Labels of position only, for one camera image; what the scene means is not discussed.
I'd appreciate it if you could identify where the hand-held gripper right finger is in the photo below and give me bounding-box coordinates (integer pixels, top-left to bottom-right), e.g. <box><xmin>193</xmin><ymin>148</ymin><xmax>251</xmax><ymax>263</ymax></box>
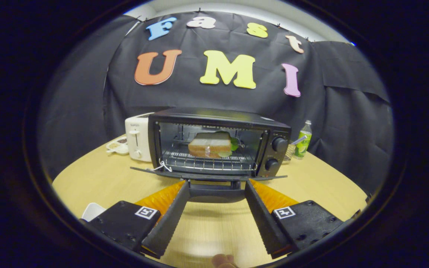
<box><xmin>244</xmin><ymin>179</ymin><xmax>345</xmax><ymax>259</ymax></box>

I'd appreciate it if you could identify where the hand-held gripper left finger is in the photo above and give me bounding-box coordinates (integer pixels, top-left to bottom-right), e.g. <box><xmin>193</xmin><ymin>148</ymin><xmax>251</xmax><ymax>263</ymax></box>
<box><xmin>88</xmin><ymin>181</ymin><xmax>191</xmax><ymax>259</ymax></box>

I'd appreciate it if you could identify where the sandwich with lettuce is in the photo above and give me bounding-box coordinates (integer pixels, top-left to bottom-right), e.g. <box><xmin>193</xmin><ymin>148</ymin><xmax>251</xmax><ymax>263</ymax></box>
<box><xmin>188</xmin><ymin>131</ymin><xmax>240</xmax><ymax>159</ymax></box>

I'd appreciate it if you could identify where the black toaster oven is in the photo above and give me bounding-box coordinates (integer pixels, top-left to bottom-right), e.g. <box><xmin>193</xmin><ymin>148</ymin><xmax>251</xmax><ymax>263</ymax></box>
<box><xmin>130</xmin><ymin>108</ymin><xmax>292</xmax><ymax>203</ymax></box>

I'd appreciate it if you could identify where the white pop-up toaster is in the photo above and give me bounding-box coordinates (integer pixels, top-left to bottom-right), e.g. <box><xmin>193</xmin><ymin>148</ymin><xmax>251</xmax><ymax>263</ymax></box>
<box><xmin>125</xmin><ymin>112</ymin><xmax>155</xmax><ymax>162</ymax></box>

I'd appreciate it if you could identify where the clear glass with striped straw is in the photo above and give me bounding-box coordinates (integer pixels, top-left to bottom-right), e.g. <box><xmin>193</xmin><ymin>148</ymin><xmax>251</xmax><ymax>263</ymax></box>
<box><xmin>283</xmin><ymin>136</ymin><xmax>307</xmax><ymax>161</ymax></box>

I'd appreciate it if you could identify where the small white bowl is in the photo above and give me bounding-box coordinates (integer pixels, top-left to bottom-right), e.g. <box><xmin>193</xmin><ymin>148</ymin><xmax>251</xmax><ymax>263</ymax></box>
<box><xmin>82</xmin><ymin>202</ymin><xmax>106</xmax><ymax>222</ymax></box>

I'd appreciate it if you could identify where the green drink bottle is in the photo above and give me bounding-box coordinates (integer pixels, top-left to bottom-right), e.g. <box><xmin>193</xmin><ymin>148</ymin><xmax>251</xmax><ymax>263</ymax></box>
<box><xmin>293</xmin><ymin>120</ymin><xmax>312</xmax><ymax>160</ymax></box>

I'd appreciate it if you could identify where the small white snack dish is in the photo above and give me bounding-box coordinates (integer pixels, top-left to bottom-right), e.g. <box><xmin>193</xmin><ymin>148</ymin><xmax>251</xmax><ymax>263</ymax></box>
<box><xmin>106</xmin><ymin>137</ymin><xmax>129</xmax><ymax>155</ymax></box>

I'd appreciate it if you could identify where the metal oven wire rack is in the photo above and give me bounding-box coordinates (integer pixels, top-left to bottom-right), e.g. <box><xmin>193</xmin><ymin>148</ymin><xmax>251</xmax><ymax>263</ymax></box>
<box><xmin>161</xmin><ymin>151</ymin><xmax>258</xmax><ymax>172</ymax></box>

